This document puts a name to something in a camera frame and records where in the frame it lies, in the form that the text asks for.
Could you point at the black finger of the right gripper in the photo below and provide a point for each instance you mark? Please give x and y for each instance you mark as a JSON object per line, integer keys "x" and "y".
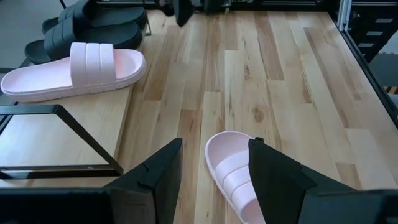
{"x": 184, "y": 12}

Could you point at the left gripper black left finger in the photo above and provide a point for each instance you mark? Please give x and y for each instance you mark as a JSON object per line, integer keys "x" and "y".
{"x": 161, "y": 189}

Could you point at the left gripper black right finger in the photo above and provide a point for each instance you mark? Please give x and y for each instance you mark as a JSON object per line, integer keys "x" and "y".
{"x": 280, "y": 193}

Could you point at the black rubber slide sandal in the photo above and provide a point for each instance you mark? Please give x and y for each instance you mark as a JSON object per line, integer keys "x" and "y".
{"x": 118, "y": 35}
{"x": 124, "y": 17}

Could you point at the pink rubber slide sandal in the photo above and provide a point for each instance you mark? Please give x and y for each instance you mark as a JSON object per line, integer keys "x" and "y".
{"x": 90, "y": 67}
{"x": 230, "y": 168}

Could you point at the wooden shelf with black frame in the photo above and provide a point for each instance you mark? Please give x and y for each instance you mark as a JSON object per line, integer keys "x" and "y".
{"x": 102, "y": 112}

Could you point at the yellow black hazard tape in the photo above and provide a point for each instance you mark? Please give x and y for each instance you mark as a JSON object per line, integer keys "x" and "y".
{"x": 392, "y": 89}

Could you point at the black drawer cabinet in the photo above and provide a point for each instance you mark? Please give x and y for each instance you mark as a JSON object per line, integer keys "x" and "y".
{"x": 373, "y": 34}

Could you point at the silver metal bracket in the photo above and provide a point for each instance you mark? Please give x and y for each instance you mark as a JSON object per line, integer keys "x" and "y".
{"x": 343, "y": 15}

